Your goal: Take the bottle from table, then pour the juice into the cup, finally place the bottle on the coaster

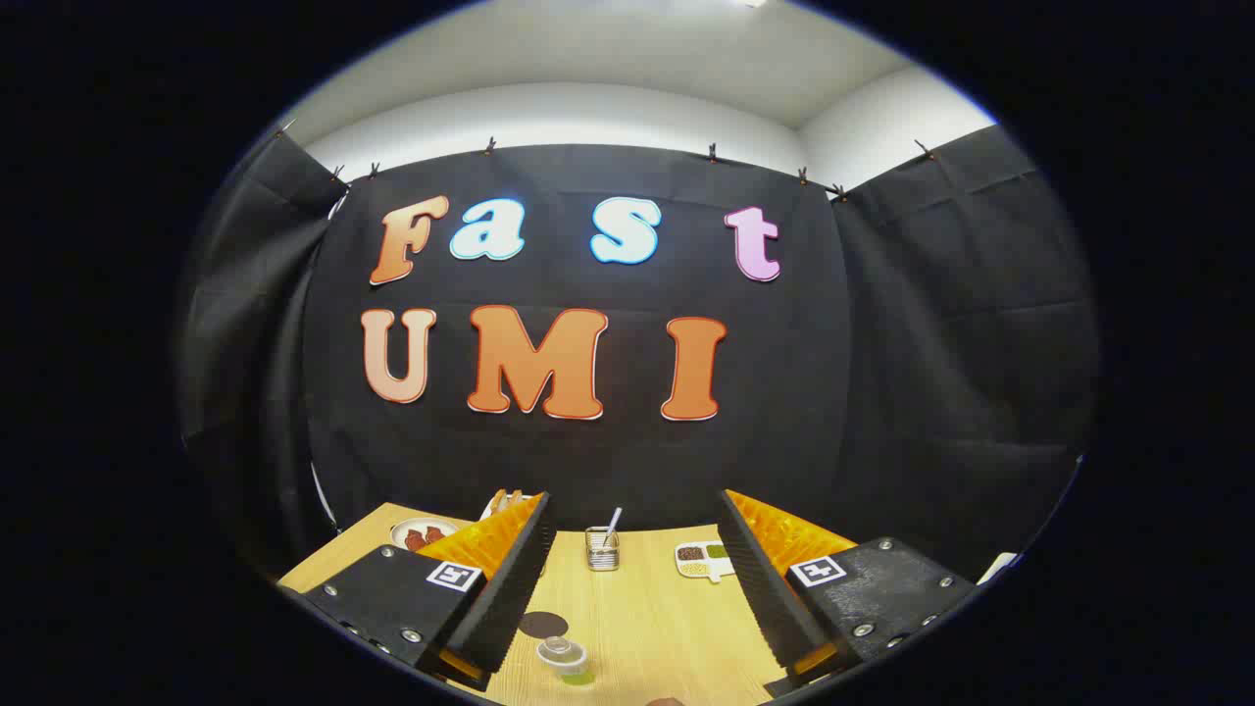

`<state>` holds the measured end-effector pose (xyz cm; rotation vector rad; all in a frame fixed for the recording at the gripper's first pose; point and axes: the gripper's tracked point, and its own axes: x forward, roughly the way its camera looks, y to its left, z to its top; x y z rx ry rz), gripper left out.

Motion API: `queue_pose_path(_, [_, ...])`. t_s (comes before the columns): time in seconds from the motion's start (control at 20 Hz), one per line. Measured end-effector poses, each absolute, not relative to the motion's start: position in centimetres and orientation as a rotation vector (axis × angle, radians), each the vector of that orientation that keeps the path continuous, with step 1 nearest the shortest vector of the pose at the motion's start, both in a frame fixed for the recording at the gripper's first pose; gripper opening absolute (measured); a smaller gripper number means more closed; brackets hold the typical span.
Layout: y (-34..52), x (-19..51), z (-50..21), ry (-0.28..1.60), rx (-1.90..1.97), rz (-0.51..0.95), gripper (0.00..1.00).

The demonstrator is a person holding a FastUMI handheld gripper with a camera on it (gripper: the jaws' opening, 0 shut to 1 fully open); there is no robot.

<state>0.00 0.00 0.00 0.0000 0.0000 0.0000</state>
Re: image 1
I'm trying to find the white oval plate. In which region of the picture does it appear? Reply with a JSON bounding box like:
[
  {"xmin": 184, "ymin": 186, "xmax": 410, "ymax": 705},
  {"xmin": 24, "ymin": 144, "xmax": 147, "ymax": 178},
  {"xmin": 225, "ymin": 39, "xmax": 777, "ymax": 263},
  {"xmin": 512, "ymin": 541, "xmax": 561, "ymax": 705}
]
[{"xmin": 390, "ymin": 518, "xmax": 460, "ymax": 552}]

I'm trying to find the white toaster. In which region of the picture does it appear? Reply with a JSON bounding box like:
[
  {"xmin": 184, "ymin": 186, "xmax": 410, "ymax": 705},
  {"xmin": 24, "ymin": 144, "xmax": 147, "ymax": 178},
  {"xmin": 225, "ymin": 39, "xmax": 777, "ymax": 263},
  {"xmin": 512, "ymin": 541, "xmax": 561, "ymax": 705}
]
[{"xmin": 478, "ymin": 490, "xmax": 546, "ymax": 523}]

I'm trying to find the white divided spice dish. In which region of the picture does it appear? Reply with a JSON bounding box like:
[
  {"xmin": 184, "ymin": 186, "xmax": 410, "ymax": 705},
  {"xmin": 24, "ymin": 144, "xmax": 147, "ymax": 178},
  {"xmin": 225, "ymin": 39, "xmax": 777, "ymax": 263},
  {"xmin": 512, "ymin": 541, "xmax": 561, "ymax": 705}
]
[{"xmin": 675, "ymin": 542, "xmax": 734, "ymax": 583}]

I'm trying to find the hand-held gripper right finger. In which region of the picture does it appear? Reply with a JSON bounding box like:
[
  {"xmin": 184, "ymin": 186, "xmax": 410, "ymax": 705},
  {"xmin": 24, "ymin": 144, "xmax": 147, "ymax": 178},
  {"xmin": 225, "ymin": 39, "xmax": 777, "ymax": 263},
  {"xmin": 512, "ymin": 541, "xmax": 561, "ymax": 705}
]
[{"xmin": 718, "ymin": 488, "xmax": 979, "ymax": 692}]

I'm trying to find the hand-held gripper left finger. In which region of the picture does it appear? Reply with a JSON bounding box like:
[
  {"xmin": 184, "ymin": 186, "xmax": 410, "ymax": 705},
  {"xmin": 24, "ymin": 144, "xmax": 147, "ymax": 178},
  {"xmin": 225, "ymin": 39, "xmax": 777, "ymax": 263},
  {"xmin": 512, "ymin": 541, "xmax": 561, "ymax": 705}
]
[{"xmin": 302, "ymin": 491, "xmax": 558, "ymax": 693}]

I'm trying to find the clear white juice bottle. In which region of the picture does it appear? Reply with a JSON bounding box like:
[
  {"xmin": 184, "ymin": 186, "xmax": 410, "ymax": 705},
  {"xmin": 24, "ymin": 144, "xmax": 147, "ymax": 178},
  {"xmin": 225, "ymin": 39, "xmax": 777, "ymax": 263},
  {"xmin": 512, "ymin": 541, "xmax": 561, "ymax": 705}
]
[{"xmin": 535, "ymin": 635, "xmax": 595, "ymax": 685}]

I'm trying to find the wooden table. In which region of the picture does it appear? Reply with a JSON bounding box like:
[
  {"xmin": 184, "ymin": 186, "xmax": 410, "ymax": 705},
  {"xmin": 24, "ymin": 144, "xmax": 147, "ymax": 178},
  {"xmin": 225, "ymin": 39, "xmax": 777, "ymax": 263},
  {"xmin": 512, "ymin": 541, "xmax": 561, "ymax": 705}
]
[{"xmin": 277, "ymin": 502, "xmax": 797, "ymax": 706}]

